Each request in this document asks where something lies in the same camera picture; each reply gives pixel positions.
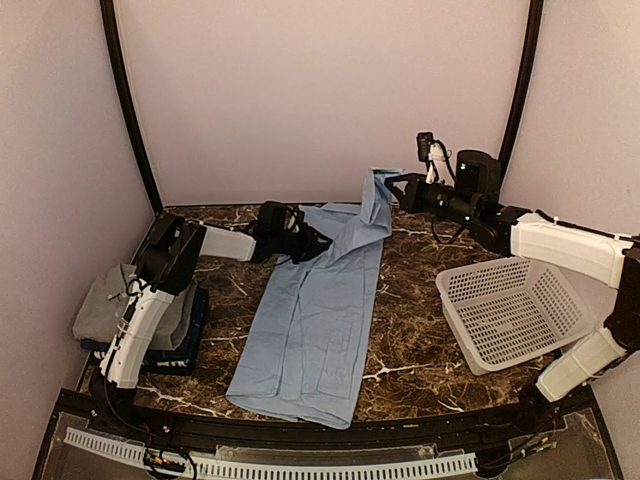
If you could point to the white slotted cable duct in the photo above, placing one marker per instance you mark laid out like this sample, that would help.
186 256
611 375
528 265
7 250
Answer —
251 463

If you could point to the folded navy plaid shirt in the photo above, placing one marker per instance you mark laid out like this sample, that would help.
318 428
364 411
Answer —
185 351

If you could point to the black left frame post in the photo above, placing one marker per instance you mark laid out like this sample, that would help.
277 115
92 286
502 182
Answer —
118 67

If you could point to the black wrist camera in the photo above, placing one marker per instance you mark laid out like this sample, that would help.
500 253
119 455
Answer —
277 220
476 172

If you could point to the black right frame post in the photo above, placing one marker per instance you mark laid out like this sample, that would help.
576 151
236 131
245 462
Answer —
525 70

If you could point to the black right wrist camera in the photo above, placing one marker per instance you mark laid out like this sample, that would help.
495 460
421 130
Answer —
476 172

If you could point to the black frame post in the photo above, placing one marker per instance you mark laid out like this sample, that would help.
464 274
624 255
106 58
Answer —
525 70
118 67

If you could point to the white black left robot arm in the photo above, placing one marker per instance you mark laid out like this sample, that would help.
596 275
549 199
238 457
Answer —
166 264

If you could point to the folded grey button shirt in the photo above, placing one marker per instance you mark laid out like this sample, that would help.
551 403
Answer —
106 302

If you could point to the black front rail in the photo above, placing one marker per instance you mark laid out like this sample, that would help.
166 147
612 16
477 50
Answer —
485 429

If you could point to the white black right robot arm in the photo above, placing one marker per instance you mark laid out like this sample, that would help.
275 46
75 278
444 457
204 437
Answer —
602 267

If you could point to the folded black printed shirt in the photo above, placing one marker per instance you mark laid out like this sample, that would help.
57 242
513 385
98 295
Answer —
178 368

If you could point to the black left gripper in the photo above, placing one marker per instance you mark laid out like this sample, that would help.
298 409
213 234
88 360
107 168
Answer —
311 244

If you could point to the white plastic mesh basket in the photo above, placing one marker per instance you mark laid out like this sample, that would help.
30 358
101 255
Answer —
509 311

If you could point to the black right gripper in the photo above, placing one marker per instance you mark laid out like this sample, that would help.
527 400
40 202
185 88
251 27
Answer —
409 201

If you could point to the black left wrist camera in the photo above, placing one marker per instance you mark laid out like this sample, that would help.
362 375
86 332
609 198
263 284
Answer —
277 220

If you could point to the light blue long sleeve shirt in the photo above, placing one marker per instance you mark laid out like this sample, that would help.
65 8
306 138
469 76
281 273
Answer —
306 350

